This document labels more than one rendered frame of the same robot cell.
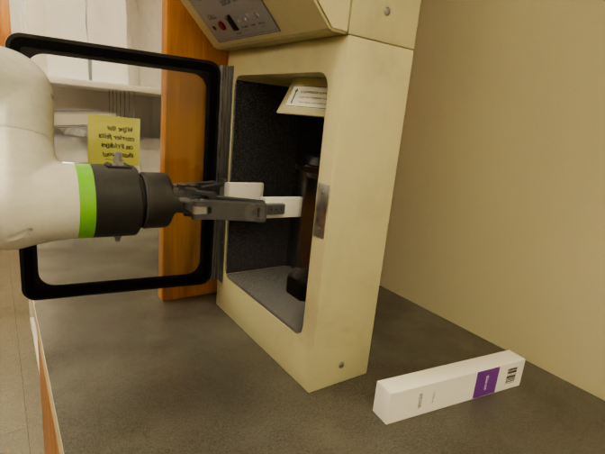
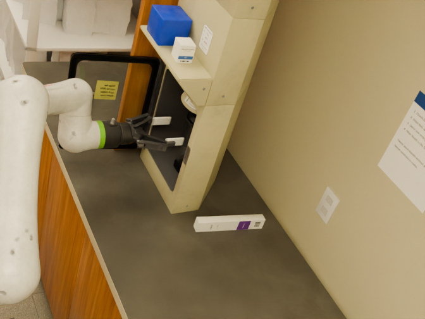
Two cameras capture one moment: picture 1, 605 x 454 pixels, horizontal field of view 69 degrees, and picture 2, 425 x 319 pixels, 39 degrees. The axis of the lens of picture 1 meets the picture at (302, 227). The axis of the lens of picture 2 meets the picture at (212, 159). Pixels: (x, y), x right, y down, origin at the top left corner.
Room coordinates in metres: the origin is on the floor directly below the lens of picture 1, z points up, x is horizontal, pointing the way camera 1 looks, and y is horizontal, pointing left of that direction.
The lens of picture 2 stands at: (-1.02, -0.05, 2.37)
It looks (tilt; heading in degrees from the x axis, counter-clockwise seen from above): 36 degrees down; 358
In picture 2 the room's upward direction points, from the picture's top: 19 degrees clockwise
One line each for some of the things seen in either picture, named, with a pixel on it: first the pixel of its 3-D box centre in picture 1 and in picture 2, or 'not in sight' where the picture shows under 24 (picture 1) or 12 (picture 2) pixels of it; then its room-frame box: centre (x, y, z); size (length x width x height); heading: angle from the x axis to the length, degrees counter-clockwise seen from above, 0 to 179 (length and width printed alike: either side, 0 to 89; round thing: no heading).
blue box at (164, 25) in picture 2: not in sight; (169, 25); (0.70, 0.15, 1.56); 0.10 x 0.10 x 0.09; 36
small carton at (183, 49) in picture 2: not in sight; (183, 50); (0.60, 0.08, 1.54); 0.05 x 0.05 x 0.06; 32
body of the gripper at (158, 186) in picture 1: (172, 200); (129, 133); (0.59, 0.18, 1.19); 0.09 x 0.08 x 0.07; 125
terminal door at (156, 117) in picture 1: (124, 177); (107, 104); (0.71, 0.30, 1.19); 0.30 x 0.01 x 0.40; 119
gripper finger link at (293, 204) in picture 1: (280, 207); (174, 142); (0.62, 0.03, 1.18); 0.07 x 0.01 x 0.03; 125
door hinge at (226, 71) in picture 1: (221, 179); (152, 106); (0.78, 0.15, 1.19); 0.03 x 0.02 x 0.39; 36
